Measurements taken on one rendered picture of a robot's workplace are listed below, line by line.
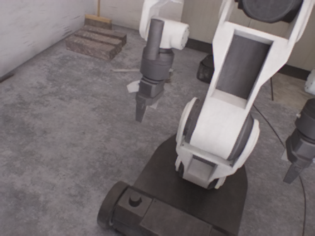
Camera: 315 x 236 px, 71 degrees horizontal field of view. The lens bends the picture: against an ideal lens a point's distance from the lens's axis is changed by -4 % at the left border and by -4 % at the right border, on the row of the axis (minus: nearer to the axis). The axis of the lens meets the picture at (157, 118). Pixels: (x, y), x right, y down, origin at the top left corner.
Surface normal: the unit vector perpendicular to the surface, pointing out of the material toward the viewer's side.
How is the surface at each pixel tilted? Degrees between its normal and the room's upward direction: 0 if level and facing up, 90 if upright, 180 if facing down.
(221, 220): 0
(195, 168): 30
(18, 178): 0
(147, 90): 78
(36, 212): 0
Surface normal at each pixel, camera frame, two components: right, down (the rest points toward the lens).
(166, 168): 0.11, -0.73
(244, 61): -0.40, 0.44
